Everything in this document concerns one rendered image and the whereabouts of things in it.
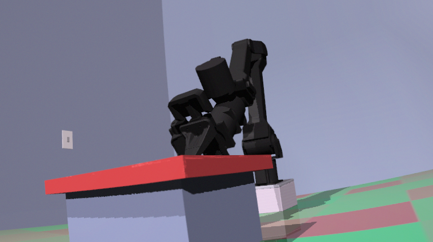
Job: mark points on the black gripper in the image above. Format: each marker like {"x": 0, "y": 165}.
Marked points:
{"x": 212, "y": 132}

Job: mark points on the red panel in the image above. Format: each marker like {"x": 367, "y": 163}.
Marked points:
{"x": 177, "y": 167}

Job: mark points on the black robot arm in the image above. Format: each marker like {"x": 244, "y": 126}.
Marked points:
{"x": 238, "y": 86}

